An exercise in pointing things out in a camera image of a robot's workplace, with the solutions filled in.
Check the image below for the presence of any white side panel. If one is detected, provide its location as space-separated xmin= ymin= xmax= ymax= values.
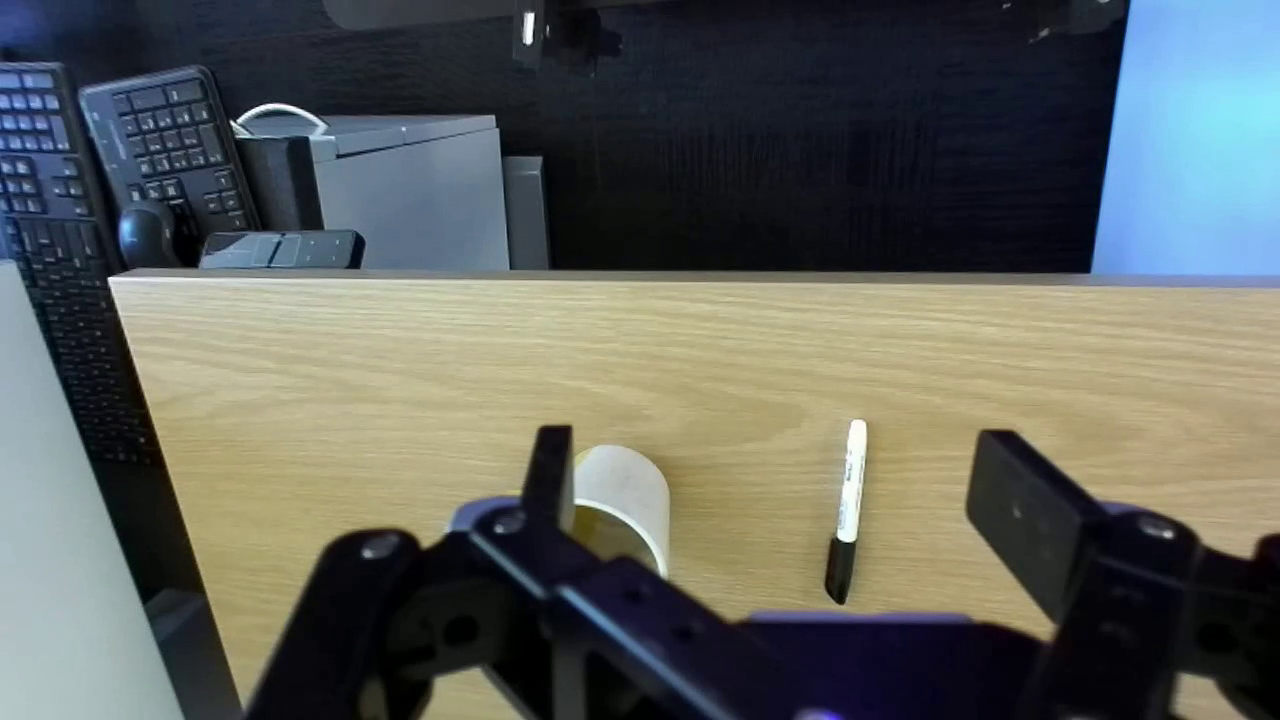
xmin=0 ymin=257 xmax=188 ymax=720

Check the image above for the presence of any white looped cable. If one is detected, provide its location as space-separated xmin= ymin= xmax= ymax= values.
xmin=230 ymin=100 xmax=334 ymax=143

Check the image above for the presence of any short black keyboard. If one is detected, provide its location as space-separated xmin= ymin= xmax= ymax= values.
xmin=78 ymin=64 xmax=259 ymax=240

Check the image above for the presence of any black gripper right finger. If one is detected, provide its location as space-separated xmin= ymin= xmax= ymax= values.
xmin=964 ymin=428 xmax=1280 ymax=720

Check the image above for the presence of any white marker black cap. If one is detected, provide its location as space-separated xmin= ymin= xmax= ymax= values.
xmin=821 ymin=417 xmax=875 ymax=607

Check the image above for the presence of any long black keyboard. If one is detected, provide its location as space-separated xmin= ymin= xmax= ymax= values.
xmin=0 ymin=55 xmax=151 ymax=470

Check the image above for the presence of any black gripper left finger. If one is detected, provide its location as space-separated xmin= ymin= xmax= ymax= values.
xmin=246 ymin=420 xmax=805 ymax=720

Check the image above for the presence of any flat black device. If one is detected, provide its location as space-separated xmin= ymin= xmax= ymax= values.
xmin=196 ymin=223 xmax=367 ymax=277

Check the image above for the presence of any grey computer box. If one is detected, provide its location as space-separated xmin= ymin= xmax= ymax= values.
xmin=310 ymin=111 xmax=518 ymax=277

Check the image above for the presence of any black computer mouse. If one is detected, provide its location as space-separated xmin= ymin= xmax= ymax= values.
xmin=111 ymin=197 xmax=181 ymax=271

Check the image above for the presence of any narrow grey box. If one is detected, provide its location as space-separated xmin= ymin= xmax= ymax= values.
xmin=505 ymin=153 xmax=555 ymax=271

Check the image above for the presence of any black box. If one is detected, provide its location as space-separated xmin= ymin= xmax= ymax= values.
xmin=238 ymin=130 xmax=329 ymax=236

